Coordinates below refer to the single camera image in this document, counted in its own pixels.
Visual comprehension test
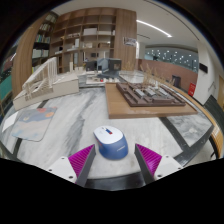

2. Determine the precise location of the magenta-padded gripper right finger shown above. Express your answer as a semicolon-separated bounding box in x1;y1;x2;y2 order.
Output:
134;143;184;185

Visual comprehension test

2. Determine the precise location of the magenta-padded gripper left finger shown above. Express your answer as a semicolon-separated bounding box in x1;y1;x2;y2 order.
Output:
45;143;97;188

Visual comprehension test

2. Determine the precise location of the blue and white computer mouse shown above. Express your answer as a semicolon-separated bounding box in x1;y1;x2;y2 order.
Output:
93;125;129;160

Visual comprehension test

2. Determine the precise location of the brown architectural model on board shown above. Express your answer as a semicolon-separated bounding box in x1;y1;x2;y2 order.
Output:
104;64;199;120

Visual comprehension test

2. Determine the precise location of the white stepped architectural model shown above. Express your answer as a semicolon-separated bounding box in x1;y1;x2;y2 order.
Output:
12;56;80;112

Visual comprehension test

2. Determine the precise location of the red sign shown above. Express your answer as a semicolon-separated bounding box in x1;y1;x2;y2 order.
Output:
187;82;197;98

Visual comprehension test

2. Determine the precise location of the wooden shelf unit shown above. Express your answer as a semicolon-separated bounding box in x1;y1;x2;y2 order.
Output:
11;7;138;98

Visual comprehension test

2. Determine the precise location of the long ceiling light strip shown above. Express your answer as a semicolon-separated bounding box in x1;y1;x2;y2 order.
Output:
135;19;173;38

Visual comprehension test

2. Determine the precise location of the poster on wooden wall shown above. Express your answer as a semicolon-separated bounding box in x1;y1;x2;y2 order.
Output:
123;36;138;47

